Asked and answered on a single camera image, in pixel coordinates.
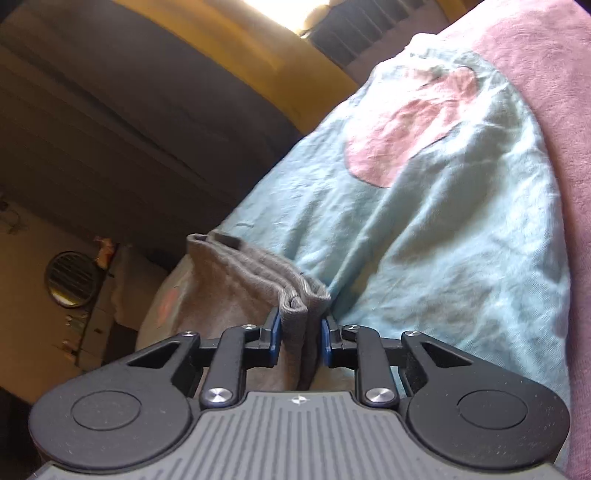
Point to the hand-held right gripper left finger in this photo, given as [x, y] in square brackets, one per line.
[276, 339]

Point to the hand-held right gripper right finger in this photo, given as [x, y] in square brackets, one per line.
[325, 341]

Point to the grey pants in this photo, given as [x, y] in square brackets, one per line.
[231, 295]

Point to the light blue printed bed sheet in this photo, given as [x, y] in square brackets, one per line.
[438, 230]

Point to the grey vanity desk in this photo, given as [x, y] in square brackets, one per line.
[99, 323]

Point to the pink plush toy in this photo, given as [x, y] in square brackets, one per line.
[104, 249]

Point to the round mirror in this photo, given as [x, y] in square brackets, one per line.
[69, 277]

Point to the dark grey curtain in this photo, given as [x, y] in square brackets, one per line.
[115, 115]
[360, 37]

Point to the bright window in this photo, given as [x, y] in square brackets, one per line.
[286, 14]

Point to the pink blanket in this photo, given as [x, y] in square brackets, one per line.
[554, 92]

